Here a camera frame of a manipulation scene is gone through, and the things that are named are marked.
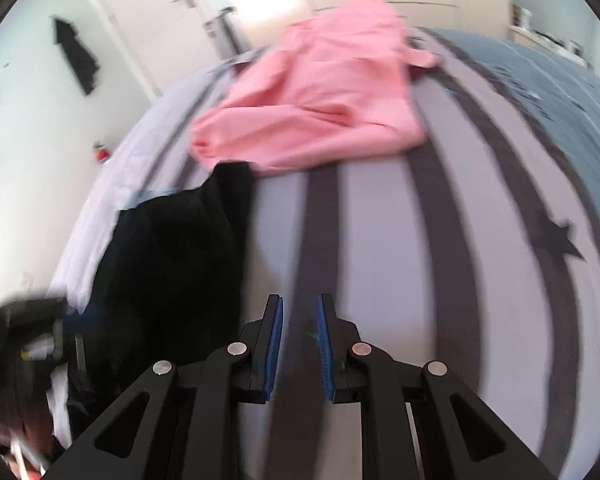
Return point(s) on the bed with striped star sheet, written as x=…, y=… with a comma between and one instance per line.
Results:
x=380, y=240

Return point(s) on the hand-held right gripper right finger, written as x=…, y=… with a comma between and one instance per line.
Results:
x=325, y=350

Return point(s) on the pink garment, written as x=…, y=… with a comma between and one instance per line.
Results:
x=320, y=100

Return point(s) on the white nightstand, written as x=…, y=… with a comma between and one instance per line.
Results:
x=545, y=40

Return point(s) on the white door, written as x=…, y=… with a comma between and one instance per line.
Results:
x=145, y=20

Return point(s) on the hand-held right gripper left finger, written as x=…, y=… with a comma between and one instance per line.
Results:
x=272, y=350

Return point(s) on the silver suitcase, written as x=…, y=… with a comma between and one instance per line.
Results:
x=225, y=35

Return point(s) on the red fire extinguisher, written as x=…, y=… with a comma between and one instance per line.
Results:
x=100, y=154

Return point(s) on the black hanging garment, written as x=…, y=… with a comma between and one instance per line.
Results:
x=77, y=55

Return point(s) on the black printed t-shirt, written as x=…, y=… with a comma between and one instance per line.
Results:
x=170, y=260

